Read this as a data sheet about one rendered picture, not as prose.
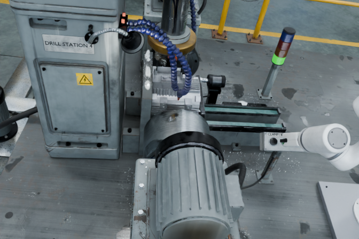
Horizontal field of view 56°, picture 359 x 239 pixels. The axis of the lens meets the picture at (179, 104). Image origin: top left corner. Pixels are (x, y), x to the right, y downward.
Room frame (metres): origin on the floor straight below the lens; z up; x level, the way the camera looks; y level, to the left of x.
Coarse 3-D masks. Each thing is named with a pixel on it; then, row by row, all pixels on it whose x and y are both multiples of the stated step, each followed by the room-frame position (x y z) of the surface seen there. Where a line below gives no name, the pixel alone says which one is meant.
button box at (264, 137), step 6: (264, 132) 0.90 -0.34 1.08; (270, 132) 0.90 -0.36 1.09; (276, 132) 0.91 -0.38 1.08; (264, 138) 0.88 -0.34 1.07; (270, 138) 0.88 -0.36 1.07; (276, 138) 0.89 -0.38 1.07; (282, 138) 0.89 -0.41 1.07; (264, 144) 0.86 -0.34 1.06; (270, 144) 0.87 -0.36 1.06; (276, 144) 0.87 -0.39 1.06; (282, 144) 0.88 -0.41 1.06; (264, 150) 0.85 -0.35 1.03; (270, 150) 0.85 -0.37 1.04; (276, 150) 0.85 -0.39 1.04; (282, 150) 0.86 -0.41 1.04; (288, 150) 0.86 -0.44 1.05; (294, 150) 0.87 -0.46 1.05; (300, 150) 0.87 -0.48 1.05
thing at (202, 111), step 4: (196, 76) 1.24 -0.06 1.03; (200, 80) 1.22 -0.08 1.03; (200, 84) 1.18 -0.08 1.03; (200, 88) 1.16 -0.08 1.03; (200, 92) 1.13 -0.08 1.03; (200, 104) 1.06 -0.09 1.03; (200, 108) 1.03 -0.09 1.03; (204, 108) 1.03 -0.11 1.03; (200, 112) 1.01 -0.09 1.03; (204, 112) 1.01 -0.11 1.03; (204, 116) 1.00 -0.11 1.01
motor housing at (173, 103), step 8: (184, 80) 1.10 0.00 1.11; (192, 80) 1.11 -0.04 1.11; (192, 88) 1.06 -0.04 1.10; (160, 96) 1.02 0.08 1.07; (168, 96) 1.02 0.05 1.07; (176, 96) 1.03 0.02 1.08; (184, 96) 1.04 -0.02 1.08; (192, 96) 1.04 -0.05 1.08; (152, 104) 0.99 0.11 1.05; (168, 104) 0.99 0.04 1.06; (176, 104) 1.00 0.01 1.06; (184, 104) 1.00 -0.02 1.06; (192, 104) 1.02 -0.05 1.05; (152, 112) 0.98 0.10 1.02; (160, 112) 0.98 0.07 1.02
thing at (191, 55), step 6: (150, 48) 1.30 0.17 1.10; (162, 54) 1.28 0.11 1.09; (192, 54) 1.30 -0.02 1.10; (198, 54) 1.35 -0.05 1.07; (156, 60) 1.27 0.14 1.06; (162, 60) 1.25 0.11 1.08; (168, 60) 1.28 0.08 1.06; (192, 60) 1.30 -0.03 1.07; (198, 60) 1.31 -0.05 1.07; (162, 66) 1.23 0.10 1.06; (168, 66) 1.28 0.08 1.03; (180, 66) 1.29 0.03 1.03; (192, 66) 1.30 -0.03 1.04; (198, 66) 1.31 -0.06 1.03; (192, 72) 1.31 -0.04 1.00
